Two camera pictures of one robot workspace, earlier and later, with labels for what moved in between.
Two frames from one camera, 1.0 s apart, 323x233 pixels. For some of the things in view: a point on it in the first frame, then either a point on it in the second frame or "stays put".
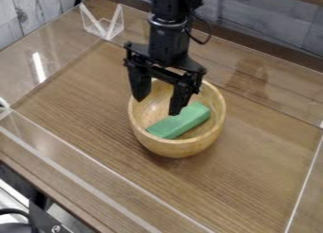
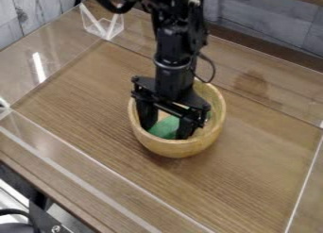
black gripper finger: x=140 y=82 -> x=148 y=112
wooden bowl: x=153 y=108 stays put
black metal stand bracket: x=41 y=222 stays put
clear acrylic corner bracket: x=103 y=28 stays put
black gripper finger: x=182 y=96 -> x=187 y=127
